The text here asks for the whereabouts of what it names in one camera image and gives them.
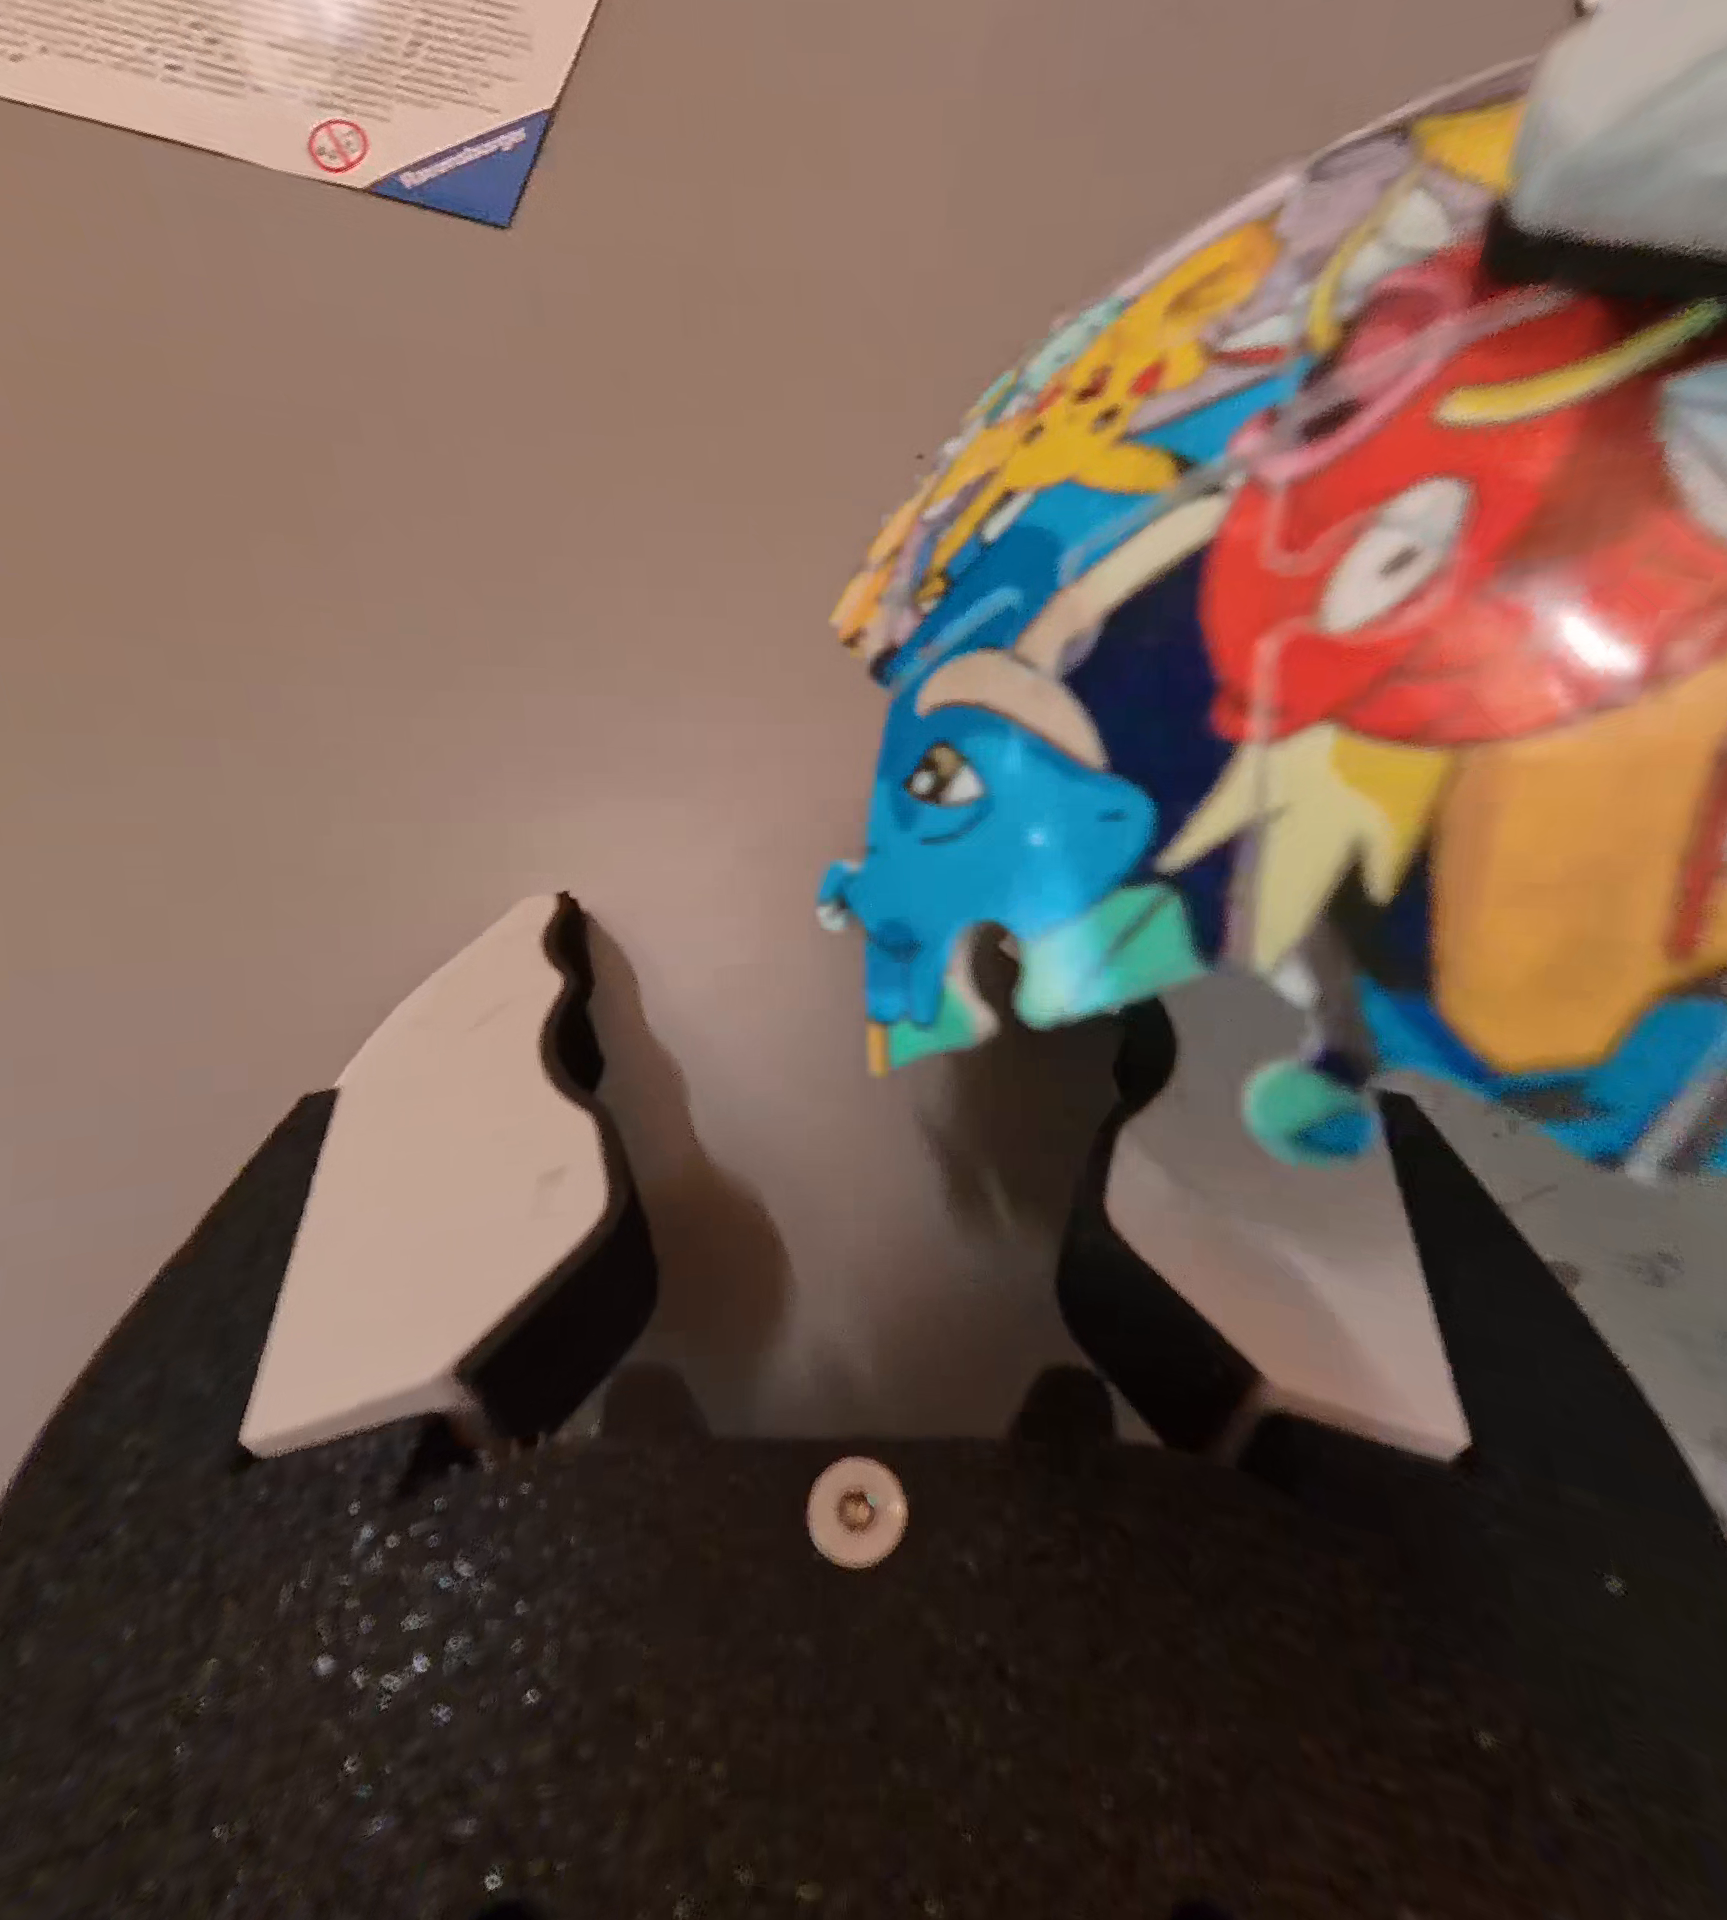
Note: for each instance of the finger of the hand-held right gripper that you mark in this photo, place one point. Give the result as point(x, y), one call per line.
point(1674, 120)

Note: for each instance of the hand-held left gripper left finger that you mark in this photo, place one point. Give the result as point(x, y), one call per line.
point(443, 1201)

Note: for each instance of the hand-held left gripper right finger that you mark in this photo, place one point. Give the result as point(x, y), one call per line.
point(1254, 1274)

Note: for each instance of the colourful puzzle ball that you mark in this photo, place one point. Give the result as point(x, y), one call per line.
point(1404, 675)

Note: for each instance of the puzzle instruction leaflet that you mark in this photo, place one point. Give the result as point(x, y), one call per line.
point(203, 61)

